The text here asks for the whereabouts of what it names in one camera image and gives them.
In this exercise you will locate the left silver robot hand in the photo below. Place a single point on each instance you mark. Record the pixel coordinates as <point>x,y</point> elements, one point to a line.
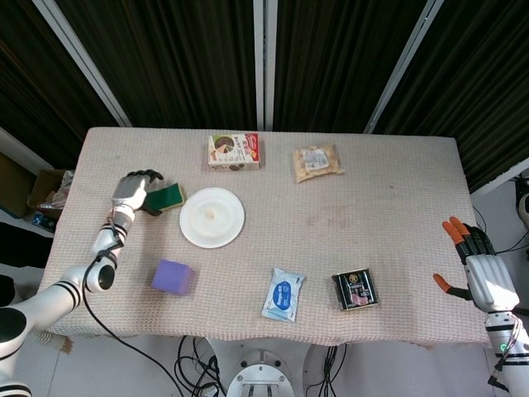
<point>129,191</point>

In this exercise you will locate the purple foam cube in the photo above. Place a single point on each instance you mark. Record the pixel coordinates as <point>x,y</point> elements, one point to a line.
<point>172,277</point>

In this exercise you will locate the blue wet wipes pack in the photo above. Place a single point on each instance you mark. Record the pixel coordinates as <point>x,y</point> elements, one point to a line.
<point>283,294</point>

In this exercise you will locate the clear bag of snacks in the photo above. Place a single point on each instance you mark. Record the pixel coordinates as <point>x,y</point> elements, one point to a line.
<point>317,162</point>

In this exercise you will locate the brown cardboard box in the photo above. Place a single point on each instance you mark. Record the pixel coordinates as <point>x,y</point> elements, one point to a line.
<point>46,191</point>

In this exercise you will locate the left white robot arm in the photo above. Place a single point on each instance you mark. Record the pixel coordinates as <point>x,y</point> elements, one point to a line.
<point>62,285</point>

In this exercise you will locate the pink checkered tablecloth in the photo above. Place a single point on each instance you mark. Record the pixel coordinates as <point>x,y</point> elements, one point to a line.
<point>330,231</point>

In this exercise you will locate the white round plate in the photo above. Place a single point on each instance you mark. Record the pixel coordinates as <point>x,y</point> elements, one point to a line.
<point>212,217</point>

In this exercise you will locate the black meat package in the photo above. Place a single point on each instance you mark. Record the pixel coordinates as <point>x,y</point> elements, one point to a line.
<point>356,288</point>

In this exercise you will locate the green sponge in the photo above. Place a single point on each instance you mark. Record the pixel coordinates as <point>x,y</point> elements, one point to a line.
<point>166,197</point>

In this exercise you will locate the colourful printed snack box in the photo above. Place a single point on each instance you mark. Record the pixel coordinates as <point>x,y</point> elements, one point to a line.
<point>234,152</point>

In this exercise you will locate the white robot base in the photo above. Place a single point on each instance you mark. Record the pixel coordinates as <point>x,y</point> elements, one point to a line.
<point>261,372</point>

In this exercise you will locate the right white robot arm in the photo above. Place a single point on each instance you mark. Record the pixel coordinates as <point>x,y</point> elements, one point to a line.
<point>509,343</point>

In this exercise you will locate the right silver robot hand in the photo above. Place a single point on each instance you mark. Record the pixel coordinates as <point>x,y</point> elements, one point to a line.
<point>487,278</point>

